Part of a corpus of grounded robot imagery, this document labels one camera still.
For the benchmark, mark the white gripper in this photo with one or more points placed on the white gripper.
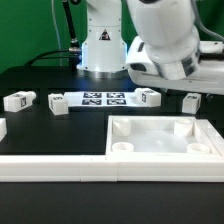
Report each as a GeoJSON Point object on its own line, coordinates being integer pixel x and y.
{"type": "Point", "coordinates": [209, 78]}

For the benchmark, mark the white square tabletop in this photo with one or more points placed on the white square tabletop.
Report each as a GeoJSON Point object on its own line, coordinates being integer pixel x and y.
{"type": "Point", "coordinates": [157, 135]}

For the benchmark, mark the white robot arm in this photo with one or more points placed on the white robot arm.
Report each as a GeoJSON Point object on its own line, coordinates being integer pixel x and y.
{"type": "Point", "coordinates": [172, 49]}

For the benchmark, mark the white obstacle right bar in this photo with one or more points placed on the white obstacle right bar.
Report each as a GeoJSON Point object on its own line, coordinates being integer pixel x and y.
{"type": "Point", "coordinates": [213, 135]}

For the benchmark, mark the white obstacle bar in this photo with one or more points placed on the white obstacle bar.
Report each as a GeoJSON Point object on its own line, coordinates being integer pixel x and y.
{"type": "Point", "coordinates": [3, 128]}
{"type": "Point", "coordinates": [103, 169]}
{"type": "Point", "coordinates": [213, 135]}

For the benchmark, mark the white obstacle front bar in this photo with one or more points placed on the white obstacle front bar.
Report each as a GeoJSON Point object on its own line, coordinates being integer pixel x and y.
{"type": "Point", "coordinates": [103, 169]}

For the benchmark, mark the white fiducial marker sheet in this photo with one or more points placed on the white fiducial marker sheet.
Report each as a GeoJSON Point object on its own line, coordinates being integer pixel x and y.
{"type": "Point", "coordinates": [101, 99]}

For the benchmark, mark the white obstacle left bar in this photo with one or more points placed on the white obstacle left bar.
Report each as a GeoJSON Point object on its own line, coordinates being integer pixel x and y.
{"type": "Point", "coordinates": [3, 128]}

